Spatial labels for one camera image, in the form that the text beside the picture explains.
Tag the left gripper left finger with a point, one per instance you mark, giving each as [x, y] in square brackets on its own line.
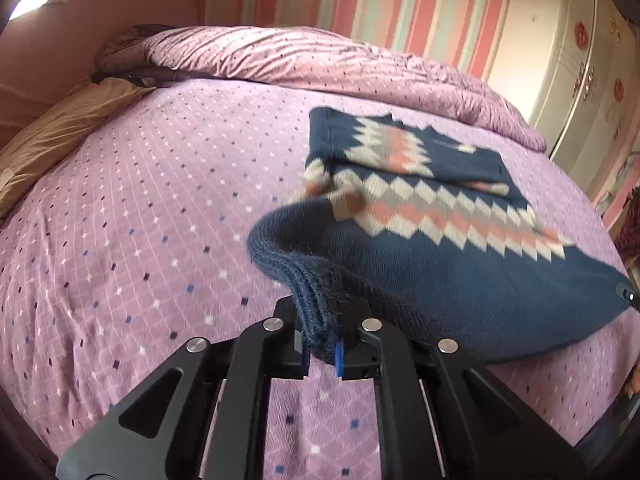
[202, 414]

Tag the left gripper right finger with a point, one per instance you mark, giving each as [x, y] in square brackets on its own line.
[441, 413]

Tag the navy argyle knit sweater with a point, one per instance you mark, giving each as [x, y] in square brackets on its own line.
[437, 239]

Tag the purple diamond-pattern bedsheet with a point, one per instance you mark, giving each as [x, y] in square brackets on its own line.
[136, 242]

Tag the white wardrobe with decals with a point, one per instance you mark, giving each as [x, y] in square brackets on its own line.
[571, 68]

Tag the tan brown pillow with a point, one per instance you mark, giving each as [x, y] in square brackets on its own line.
[58, 132]

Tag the dark brown blanket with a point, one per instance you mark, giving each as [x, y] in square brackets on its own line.
[125, 56]

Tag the pink padded headboard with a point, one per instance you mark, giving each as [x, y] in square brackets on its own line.
[47, 52]

